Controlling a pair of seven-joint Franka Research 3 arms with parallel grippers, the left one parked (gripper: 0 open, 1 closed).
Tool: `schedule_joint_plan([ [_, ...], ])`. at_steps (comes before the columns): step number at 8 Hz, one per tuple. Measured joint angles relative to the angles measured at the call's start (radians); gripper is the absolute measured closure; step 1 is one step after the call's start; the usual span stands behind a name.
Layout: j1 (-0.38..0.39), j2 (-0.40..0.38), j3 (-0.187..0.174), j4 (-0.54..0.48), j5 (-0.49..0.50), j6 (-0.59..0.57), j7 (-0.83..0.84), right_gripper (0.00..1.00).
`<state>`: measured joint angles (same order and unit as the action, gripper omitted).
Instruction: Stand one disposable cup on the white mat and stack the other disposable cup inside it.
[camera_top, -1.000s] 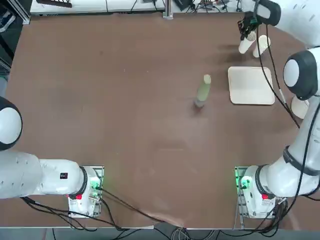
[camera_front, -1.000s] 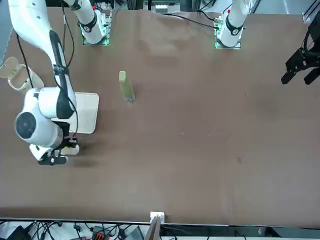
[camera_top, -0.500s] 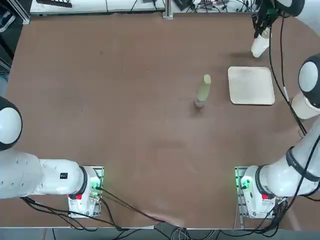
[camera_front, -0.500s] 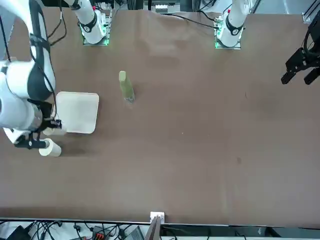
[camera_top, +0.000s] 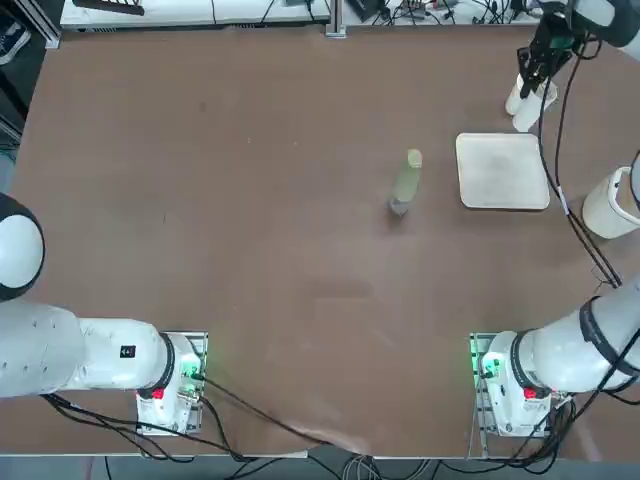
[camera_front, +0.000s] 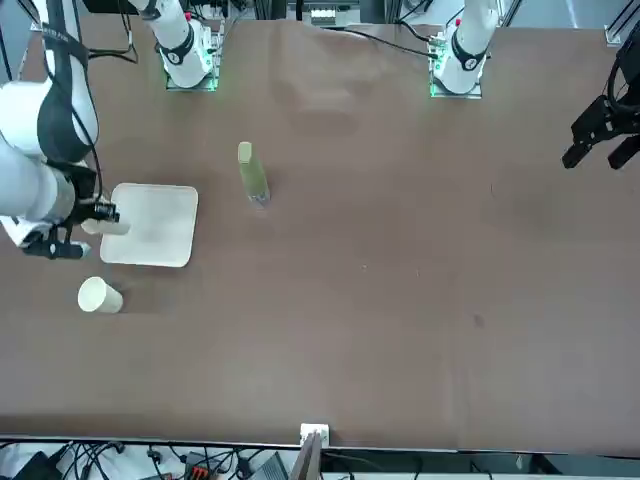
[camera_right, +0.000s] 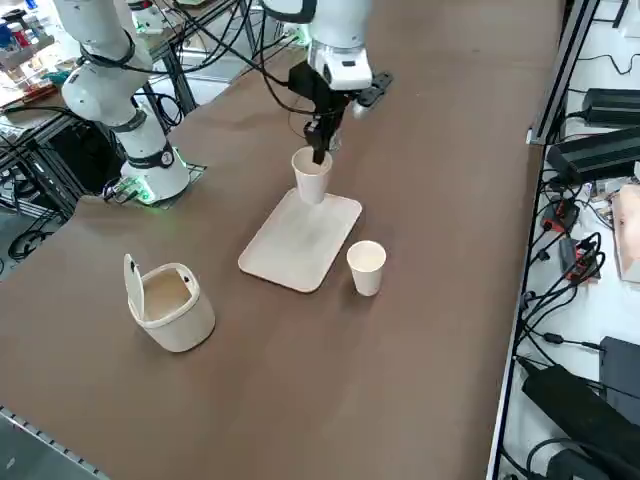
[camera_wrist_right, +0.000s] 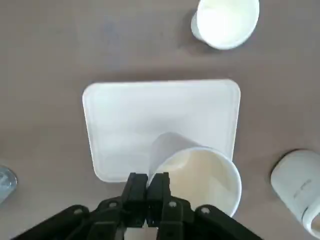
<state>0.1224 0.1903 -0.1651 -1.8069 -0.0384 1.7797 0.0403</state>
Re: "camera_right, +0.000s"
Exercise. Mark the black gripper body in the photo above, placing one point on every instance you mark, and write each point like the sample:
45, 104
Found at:
320, 95

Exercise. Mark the white disposable paper cup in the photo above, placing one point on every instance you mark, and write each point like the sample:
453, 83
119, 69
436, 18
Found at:
310, 187
367, 277

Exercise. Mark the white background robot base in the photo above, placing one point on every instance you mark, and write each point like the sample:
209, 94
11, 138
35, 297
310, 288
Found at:
145, 17

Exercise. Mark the white rectangular mat tray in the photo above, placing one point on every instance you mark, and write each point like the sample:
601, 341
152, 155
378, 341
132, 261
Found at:
300, 260

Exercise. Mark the green clear plastic bottle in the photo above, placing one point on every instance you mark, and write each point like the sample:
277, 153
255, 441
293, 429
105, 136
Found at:
335, 142

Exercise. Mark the cream mini trash bin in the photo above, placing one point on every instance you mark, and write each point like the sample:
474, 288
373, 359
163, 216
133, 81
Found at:
185, 325

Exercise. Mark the black box under table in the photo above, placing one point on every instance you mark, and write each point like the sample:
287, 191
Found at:
85, 155

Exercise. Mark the red black connector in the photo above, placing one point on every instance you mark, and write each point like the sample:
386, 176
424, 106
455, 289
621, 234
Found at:
562, 215
580, 262

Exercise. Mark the long black box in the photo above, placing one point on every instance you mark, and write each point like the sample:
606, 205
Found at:
595, 155

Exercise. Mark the black power adapter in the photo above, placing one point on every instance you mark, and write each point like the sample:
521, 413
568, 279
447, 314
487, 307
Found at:
615, 105

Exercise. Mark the cluttered background bench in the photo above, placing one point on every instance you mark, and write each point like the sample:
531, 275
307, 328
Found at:
25, 65

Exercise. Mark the beige packet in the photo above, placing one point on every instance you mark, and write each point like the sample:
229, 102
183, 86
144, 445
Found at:
630, 230

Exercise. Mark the large black power brick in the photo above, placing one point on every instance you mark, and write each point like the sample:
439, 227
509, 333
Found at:
575, 405

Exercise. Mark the flat black box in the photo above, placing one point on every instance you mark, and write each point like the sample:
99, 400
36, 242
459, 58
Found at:
625, 365

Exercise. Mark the grey metal side table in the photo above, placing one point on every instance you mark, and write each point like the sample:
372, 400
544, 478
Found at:
30, 450

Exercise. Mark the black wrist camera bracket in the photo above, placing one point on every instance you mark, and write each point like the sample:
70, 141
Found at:
375, 87

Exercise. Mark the aluminium frame post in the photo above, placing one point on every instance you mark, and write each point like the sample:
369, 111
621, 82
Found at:
567, 65

